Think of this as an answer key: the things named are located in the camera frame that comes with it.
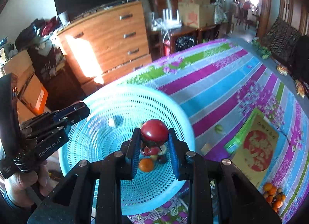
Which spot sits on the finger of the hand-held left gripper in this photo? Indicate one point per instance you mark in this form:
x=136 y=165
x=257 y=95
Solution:
x=48 y=127
x=77 y=111

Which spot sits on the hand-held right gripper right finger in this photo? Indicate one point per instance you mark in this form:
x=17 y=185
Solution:
x=174 y=156

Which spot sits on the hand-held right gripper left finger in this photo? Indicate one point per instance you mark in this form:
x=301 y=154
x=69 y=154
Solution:
x=136 y=154

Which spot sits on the blue plastic basket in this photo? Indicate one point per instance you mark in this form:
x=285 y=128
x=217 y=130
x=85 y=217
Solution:
x=101 y=122

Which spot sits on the stemmed red tomato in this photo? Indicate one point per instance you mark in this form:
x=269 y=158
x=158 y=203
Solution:
x=154 y=129

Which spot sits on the person's left forearm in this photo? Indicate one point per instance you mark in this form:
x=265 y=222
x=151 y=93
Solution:
x=6 y=202

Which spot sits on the person's left hand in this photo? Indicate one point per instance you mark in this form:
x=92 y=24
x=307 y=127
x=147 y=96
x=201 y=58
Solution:
x=23 y=186

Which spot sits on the dark purple round fruit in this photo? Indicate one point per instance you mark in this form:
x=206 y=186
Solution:
x=162 y=159

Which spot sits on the single white cut chunk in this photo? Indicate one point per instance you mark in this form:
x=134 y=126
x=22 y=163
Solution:
x=164 y=147

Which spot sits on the single small orange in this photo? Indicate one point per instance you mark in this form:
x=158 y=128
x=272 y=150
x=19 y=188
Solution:
x=146 y=164

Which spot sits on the plain red tomato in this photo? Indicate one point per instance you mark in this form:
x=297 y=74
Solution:
x=151 y=151

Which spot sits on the orange sided cardboard box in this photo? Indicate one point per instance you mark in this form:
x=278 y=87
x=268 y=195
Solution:
x=33 y=96

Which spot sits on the brown cardboard box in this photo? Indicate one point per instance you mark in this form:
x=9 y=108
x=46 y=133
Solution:
x=17 y=66

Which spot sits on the dark brown cabinet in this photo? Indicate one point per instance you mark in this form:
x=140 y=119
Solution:
x=50 y=76

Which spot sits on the wooden dresser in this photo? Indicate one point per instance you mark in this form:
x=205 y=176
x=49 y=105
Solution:
x=108 y=38

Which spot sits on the mixed clothes heap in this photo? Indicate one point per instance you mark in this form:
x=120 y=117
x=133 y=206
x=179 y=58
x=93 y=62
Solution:
x=36 y=32

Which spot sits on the yellow green carton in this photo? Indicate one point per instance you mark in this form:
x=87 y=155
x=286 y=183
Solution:
x=258 y=146

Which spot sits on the pile of oranges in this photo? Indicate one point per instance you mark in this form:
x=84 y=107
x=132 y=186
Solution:
x=272 y=192

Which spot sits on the black plastic bag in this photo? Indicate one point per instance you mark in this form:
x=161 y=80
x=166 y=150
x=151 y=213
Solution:
x=185 y=43

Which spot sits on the wooden side table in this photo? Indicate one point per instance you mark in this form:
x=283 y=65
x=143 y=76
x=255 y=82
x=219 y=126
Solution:
x=185 y=31

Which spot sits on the white router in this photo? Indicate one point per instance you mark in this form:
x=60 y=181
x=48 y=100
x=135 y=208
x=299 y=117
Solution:
x=170 y=18

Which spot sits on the dark wooden chair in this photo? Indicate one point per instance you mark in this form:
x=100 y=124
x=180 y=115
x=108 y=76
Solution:
x=159 y=0

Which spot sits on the yellow snack packet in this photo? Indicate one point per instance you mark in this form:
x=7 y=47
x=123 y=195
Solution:
x=282 y=69
x=301 y=88

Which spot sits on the green leafy vegetables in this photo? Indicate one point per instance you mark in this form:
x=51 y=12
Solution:
x=262 y=49

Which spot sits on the large red printed cardboard box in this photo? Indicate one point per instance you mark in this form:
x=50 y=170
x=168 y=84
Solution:
x=196 y=15

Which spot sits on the grey patterned plastic bag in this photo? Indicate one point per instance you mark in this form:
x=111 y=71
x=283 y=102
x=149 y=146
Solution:
x=221 y=12

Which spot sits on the brown plaid cloth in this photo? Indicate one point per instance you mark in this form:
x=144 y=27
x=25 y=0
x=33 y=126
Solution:
x=280 y=38

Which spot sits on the black clothing pile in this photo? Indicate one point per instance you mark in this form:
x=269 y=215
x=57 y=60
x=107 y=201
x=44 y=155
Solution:
x=301 y=57

